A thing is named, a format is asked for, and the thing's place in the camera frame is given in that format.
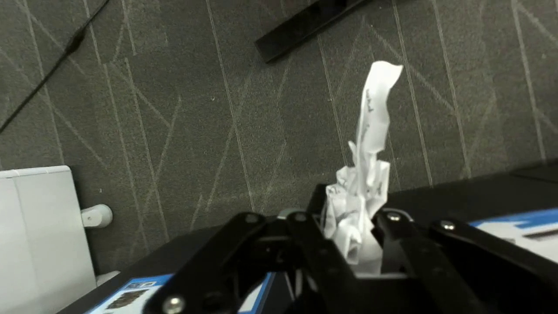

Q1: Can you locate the mixed paper sign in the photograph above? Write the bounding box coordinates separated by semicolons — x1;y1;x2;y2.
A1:
87;273;273;314
472;207;558;261

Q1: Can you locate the left mixed paper sign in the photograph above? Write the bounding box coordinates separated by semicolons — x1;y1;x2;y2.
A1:
87;273;273;314

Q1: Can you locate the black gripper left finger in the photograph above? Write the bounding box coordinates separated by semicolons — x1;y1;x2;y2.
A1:
144;212;355;314

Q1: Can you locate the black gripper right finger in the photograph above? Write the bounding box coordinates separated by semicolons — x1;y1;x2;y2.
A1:
373;209;558;314

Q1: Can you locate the right mixed paper sign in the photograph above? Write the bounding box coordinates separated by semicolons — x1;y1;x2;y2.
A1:
472;207;558;261

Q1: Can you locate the white paper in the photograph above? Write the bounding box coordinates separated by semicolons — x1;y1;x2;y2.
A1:
322;60;402;277

